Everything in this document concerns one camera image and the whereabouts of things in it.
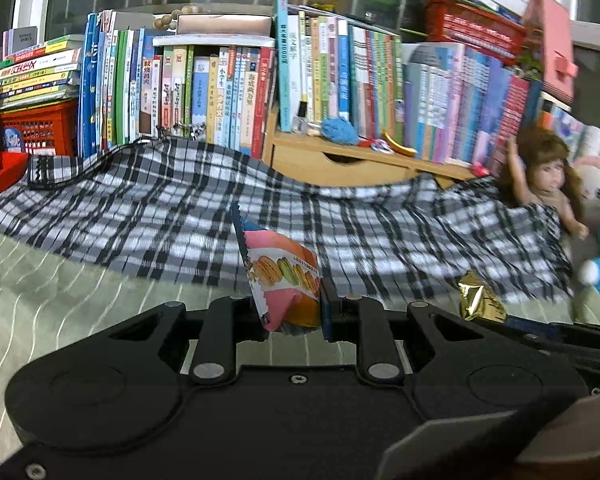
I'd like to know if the blue round tin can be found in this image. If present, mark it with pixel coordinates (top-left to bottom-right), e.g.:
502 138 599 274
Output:
0 126 25 152

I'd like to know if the flat brown box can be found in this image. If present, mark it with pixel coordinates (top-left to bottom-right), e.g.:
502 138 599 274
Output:
177 12 276 37

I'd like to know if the red plastic tray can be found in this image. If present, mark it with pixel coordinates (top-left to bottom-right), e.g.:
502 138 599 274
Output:
0 151 31 207

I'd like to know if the wooden bead string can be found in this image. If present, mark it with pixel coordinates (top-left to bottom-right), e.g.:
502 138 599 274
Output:
152 4 201 31

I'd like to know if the small gold wrapper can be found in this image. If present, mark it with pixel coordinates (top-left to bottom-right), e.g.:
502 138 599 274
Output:
455 270 508 322

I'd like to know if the yellow curved toy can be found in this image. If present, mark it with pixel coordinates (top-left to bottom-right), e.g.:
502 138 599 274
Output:
382 130 417 157

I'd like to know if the nail polish bottle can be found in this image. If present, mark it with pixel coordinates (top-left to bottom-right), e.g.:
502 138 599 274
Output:
292 100 311 133

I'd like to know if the green grid bedsheet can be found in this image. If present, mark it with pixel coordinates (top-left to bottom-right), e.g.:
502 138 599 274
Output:
0 222 600 466

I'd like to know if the black white plaid blanket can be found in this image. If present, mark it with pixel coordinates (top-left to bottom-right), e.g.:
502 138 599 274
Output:
0 136 576 306

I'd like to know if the red plastic crate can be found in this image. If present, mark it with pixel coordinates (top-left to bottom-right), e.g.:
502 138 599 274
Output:
0 99 81 157

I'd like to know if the red plastic basket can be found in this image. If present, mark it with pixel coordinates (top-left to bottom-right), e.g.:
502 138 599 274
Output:
425 0 528 66

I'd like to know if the stack of lying books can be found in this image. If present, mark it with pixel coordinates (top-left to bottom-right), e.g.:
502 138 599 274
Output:
0 25 86 111

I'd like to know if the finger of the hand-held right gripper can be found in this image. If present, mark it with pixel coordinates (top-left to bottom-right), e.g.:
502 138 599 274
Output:
475 316 600 357

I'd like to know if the pink storage box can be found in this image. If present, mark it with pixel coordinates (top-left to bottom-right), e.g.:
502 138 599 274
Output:
522 0 578 106

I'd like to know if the brown-haired doll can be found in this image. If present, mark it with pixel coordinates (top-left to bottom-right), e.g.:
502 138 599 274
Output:
495 125 591 241

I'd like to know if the blue yarn ball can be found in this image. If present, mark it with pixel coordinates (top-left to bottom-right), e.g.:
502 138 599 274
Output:
321 116 361 146

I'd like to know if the row of upright books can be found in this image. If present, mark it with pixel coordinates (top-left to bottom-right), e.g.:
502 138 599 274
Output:
77 0 600 166

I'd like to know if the pink macaron snack packet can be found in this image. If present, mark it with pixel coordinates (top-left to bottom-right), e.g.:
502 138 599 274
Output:
230 202 323 336

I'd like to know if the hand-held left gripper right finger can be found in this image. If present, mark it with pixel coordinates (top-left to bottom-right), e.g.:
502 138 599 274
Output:
320 280 486 386

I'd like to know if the wooden drawer organizer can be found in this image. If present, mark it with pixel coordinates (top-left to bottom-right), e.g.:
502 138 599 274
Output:
262 110 481 188

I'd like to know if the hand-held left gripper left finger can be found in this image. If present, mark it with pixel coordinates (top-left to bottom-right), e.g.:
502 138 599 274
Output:
109 295 261 386

